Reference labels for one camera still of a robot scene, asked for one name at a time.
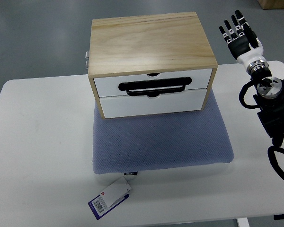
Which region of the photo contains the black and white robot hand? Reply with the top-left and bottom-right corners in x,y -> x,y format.
219,10 -> 268,75

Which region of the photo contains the white top drawer black handle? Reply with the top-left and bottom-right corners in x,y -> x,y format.
94,69 -> 212,97

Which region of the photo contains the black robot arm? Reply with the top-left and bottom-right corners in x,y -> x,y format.
239,60 -> 284,180

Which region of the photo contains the wooden drawer cabinet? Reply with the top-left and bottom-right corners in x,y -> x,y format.
88,12 -> 218,119

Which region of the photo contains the white bottom drawer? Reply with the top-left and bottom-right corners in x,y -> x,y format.
99,89 -> 207,119

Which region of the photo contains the cardboard box corner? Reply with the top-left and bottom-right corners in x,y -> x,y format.
257,0 -> 284,9

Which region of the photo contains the blue mesh cushion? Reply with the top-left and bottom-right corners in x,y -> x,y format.
92,93 -> 234,175

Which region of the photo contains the grey table edge clamp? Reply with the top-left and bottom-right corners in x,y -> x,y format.
85,51 -> 89,69

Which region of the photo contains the black object at table edge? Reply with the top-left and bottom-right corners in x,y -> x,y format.
274,214 -> 284,220

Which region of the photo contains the white table leg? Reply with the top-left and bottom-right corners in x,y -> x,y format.
236,218 -> 250,227

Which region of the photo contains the white and blue product tag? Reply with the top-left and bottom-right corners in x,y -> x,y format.
88,176 -> 132,220

